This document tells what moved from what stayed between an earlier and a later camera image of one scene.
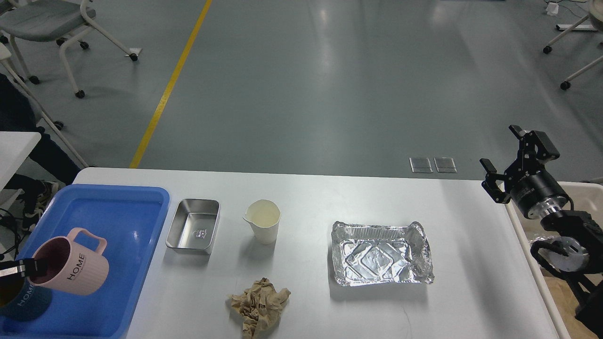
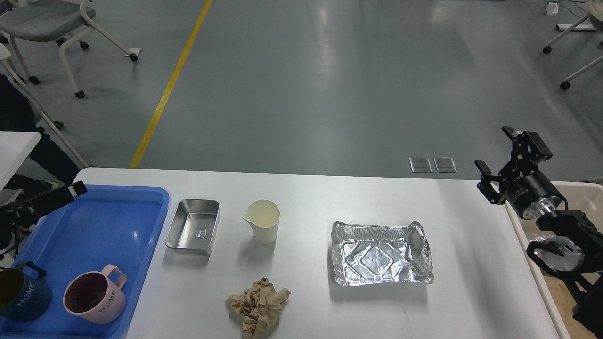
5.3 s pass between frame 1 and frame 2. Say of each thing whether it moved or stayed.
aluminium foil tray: stayed
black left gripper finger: moved
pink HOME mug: moved
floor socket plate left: stayed
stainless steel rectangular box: stayed
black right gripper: stayed
